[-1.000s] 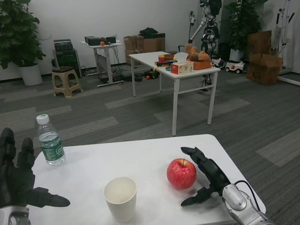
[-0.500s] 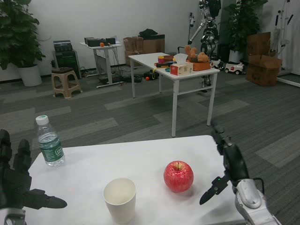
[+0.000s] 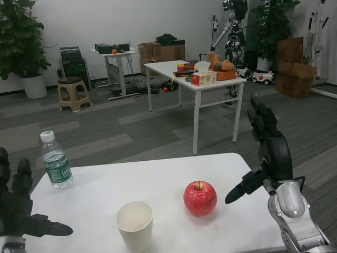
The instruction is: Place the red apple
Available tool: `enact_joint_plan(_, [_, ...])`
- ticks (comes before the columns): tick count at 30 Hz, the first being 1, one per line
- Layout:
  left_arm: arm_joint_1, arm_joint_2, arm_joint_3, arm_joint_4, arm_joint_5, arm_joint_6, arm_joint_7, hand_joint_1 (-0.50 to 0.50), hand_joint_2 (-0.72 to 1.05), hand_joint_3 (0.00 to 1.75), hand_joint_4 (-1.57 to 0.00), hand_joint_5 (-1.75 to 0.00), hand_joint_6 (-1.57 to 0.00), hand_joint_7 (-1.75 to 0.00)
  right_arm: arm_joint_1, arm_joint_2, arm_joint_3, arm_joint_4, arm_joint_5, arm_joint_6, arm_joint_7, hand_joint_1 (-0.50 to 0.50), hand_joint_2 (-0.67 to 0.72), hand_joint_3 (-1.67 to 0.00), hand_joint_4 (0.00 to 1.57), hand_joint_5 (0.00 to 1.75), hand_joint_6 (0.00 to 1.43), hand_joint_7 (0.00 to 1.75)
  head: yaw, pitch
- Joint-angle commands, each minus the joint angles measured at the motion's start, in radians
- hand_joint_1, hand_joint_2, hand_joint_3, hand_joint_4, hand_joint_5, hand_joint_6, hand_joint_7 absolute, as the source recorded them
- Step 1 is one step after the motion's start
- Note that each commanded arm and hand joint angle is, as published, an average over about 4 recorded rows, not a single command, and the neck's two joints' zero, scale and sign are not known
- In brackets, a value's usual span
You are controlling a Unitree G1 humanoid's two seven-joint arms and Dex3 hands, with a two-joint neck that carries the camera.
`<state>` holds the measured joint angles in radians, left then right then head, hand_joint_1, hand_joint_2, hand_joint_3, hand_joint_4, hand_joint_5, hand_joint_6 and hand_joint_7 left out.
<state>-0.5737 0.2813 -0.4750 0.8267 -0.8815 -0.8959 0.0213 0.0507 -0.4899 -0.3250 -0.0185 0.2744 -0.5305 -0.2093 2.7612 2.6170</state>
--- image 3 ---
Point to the black bag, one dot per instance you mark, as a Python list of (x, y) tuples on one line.
[(166, 38)]

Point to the white toy car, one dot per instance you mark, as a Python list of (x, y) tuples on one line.
[(263, 77), (242, 73)]

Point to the large leafy green plant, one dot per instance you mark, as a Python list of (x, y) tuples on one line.
[(18, 37)]

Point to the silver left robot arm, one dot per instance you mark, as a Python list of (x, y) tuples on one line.
[(10, 245)]

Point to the black equipment rack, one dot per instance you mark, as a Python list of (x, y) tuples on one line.
[(75, 67)]

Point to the white metal stand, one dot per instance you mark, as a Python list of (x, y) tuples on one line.
[(313, 39)]

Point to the red apple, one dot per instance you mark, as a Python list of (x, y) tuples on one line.
[(200, 199)]

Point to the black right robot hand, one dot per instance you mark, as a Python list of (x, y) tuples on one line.
[(279, 158)]

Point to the brown teddy bear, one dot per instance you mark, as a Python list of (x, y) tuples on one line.
[(221, 64)]

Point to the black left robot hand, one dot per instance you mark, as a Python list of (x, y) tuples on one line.
[(14, 210)]

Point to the tall green plant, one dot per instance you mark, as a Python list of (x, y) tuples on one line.
[(273, 26)]

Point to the white standing desk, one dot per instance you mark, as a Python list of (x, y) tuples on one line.
[(119, 71)]

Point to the silver black humanoid robot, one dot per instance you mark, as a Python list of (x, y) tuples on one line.
[(234, 39)]

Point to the beige plastic stool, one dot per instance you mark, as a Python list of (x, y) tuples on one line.
[(73, 92)]

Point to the brown cardboard boxes stack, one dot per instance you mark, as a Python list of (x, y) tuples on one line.
[(168, 52)]

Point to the red yellow cylinder toy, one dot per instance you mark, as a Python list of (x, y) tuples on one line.
[(180, 68)]

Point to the orange woven basket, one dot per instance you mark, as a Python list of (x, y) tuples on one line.
[(226, 75)]

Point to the white paper cup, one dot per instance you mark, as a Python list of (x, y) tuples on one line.
[(134, 226)]

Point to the teal round plate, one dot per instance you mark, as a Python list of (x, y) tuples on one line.
[(187, 79)]

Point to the upright brown cardboard box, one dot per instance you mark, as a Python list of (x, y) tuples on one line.
[(289, 51)]

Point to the black electronic boxes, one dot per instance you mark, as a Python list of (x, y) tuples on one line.
[(110, 48)]

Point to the white rectangular table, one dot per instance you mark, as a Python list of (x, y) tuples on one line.
[(163, 67)]

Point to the orange tissue box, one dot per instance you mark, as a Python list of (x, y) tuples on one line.
[(203, 78)]

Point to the clear plastic water bottle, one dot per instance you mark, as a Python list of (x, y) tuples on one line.
[(56, 168)]

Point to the open brown cardboard box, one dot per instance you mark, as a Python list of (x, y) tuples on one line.
[(296, 81)]

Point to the white plant pot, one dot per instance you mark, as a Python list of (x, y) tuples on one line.
[(264, 64), (34, 87)]

